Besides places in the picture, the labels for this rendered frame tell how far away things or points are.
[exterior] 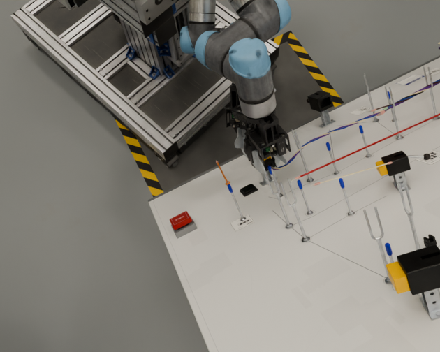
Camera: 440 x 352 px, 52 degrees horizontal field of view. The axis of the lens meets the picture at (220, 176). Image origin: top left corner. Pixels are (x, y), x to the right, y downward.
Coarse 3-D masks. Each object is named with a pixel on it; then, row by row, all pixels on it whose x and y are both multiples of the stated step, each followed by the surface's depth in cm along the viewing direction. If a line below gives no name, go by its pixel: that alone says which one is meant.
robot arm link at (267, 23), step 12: (228, 0) 97; (240, 0) 94; (252, 0) 94; (264, 0) 94; (276, 0) 95; (240, 12) 96; (252, 12) 95; (264, 12) 94; (276, 12) 95; (288, 12) 97; (252, 24) 94; (264, 24) 95; (276, 24) 96; (264, 36) 96
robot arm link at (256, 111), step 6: (240, 102) 93; (264, 102) 91; (270, 102) 92; (246, 108) 93; (252, 108) 92; (258, 108) 92; (264, 108) 92; (270, 108) 93; (246, 114) 94; (252, 114) 93; (258, 114) 93; (264, 114) 93
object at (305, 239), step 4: (288, 180) 85; (280, 184) 85; (292, 188) 86; (284, 192) 86; (292, 192) 86; (296, 200) 87; (288, 204) 87; (292, 204) 88; (296, 212) 88; (296, 216) 88; (300, 224) 89; (300, 228) 89; (304, 232) 90; (304, 236) 90; (304, 240) 90; (308, 240) 90
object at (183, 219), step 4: (184, 212) 115; (176, 216) 115; (180, 216) 114; (184, 216) 113; (188, 216) 112; (172, 220) 114; (176, 220) 113; (180, 220) 112; (184, 220) 111; (188, 220) 111; (172, 224) 112; (176, 224) 111; (180, 224) 111; (184, 224) 111; (188, 224) 112; (176, 228) 111
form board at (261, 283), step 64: (320, 128) 139; (384, 128) 122; (192, 192) 133; (256, 192) 117; (320, 192) 105; (384, 192) 95; (192, 256) 101; (256, 256) 92; (320, 256) 84; (256, 320) 76; (320, 320) 71; (384, 320) 66
